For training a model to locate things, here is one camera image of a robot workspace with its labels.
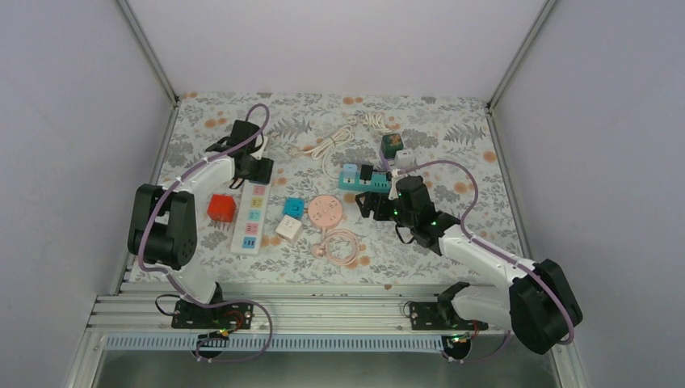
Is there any black power adapter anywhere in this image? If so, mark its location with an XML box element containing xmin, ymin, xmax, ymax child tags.
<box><xmin>359</xmin><ymin>164</ymin><xmax>374</xmax><ymax>185</ymax></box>

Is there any white cube adapter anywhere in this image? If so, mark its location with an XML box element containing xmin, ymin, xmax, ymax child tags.
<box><xmin>393</xmin><ymin>149</ymin><xmax>416</xmax><ymax>170</ymax></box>

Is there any red cube socket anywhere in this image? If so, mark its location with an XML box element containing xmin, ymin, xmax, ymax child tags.
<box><xmin>206</xmin><ymin>194</ymin><xmax>237</xmax><ymax>223</ymax></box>

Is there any dark green cube socket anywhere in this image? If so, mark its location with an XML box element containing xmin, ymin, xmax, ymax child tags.
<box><xmin>380</xmin><ymin>133</ymin><xmax>404</xmax><ymax>159</ymax></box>

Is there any white pink cube socket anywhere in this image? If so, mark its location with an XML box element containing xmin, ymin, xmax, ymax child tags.
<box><xmin>275</xmin><ymin>214</ymin><xmax>303</xmax><ymax>243</ymax></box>

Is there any light blue plug adapter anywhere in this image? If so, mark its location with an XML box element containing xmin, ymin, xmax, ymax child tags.
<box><xmin>340</xmin><ymin>163</ymin><xmax>359</xmax><ymax>183</ymax></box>

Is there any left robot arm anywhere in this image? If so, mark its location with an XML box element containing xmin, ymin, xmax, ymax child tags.
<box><xmin>127</xmin><ymin>120</ymin><xmax>273</xmax><ymax>329</ymax></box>

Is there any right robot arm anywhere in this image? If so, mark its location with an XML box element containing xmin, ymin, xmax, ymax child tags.
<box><xmin>355</xmin><ymin>176</ymin><xmax>583</xmax><ymax>354</ymax></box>

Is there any teal power strip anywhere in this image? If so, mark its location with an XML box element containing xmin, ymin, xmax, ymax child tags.
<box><xmin>338</xmin><ymin>171</ymin><xmax>391</xmax><ymax>194</ymax></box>

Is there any white multicolour power strip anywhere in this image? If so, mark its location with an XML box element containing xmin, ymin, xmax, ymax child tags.
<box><xmin>229</xmin><ymin>181</ymin><xmax>272</xmax><ymax>255</ymax></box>

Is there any purple power strip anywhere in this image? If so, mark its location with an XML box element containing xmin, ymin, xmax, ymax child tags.
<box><xmin>378</xmin><ymin>150</ymin><xmax>398</xmax><ymax>171</ymax></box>

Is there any pink round power socket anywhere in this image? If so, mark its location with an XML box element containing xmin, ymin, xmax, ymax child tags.
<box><xmin>307</xmin><ymin>195</ymin><xmax>343</xmax><ymax>230</ymax></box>

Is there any small cyan cube socket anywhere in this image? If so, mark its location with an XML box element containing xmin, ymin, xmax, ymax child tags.
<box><xmin>283</xmin><ymin>197</ymin><xmax>305</xmax><ymax>219</ymax></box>

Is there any floral table mat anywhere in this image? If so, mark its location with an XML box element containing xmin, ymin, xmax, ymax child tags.
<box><xmin>160</xmin><ymin>92</ymin><xmax>522</xmax><ymax>287</ymax></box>

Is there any pink coiled cable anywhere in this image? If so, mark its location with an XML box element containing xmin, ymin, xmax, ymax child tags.
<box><xmin>310</xmin><ymin>228</ymin><xmax>360</xmax><ymax>268</ymax></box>

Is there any white coiled cable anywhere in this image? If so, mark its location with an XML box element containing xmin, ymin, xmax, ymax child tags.
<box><xmin>290</xmin><ymin>125</ymin><xmax>357</xmax><ymax>180</ymax></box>

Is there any white bundled cable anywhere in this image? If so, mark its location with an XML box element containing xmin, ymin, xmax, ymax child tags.
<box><xmin>348</xmin><ymin>111</ymin><xmax>400</xmax><ymax>135</ymax></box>

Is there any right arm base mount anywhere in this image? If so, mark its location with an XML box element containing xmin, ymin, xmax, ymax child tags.
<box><xmin>401</xmin><ymin>301</ymin><xmax>513</xmax><ymax>365</ymax></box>

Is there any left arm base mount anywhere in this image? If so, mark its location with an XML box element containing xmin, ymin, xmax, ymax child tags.
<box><xmin>154</xmin><ymin>293</ymin><xmax>274</xmax><ymax>364</ymax></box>

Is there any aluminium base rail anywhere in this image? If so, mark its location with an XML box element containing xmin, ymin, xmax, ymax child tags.
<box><xmin>86</xmin><ymin>283</ymin><xmax>504</xmax><ymax>355</ymax></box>

